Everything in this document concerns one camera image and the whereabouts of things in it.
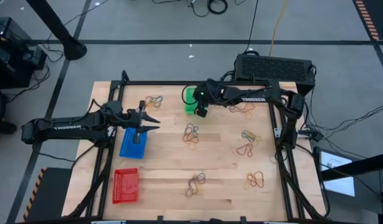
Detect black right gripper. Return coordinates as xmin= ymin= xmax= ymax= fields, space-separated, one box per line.
xmin=194 ymin=98 xmax=212 ymax=118

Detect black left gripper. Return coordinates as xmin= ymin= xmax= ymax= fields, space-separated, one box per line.
xmin=125 ymin=100 xmax=161 ymax=144

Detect green plastic basket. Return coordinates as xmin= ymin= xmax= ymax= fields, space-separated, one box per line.
xmin=184 ymin=86 xmax=201 ymax=115

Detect blue plastic basket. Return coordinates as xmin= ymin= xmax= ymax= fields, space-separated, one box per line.
xmin=118 ymin=127 xmax=148 ymax=160

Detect red plastic basket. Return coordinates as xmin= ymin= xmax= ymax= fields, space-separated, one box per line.
xmin=111 ymin=167 xmax=139 ymax=205

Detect black perforated computer case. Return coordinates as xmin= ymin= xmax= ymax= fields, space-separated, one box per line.
xmin=234 ymin=53 xmax=316 ymax=96

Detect black pole with round base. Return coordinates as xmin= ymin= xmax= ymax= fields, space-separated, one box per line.
xmin=24 ymin=0 xmax=88 ymax=62

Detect black hazard-striped floor mat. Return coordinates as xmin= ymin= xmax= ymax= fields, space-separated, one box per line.
xmin=352 ymin=0 xmax=383 ymax=42
xmin=22 ymin=167 xmax=73 ymax=223

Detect black power adapter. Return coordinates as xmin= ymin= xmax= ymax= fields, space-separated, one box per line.
xmin=298 ymin=126 xmax=324 ymax=143

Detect black equipment rack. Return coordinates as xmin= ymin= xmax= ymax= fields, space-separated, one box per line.
xmin=0 ymin=17 xmax=48 ymax=90

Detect flat computer monitor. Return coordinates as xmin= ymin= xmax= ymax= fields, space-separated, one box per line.
xmin=312 ymin=145 xmax=357 ymax=199

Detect black diagonal support bar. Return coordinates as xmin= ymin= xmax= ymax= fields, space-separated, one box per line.
xmin=320 ymin=151 xmax=383 ymax=182

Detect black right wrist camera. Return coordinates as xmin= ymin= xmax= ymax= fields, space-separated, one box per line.
xmin=193 ymin=87 xmax=209 ymax=100

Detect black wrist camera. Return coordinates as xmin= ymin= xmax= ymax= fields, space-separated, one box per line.
xmin=193 ymin=87 xmax=209 ymax=100
xmin=101 ymin=100 xmax=123 ymax=116

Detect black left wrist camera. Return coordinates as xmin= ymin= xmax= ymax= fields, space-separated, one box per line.
xmin=101 ymin=100 xmax=123 ymax=116

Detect coiled black cable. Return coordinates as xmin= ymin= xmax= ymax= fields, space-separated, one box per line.
xmin=191 ymin=0 xmax=229 ymax=18

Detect long black cable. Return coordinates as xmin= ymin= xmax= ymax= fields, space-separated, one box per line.
xmin=244 ymin=0 xmax=260 ymax=53

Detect long yellow cable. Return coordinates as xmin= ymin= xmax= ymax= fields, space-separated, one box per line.
xmin=268 ymin=0 xmax=288 ymax=57

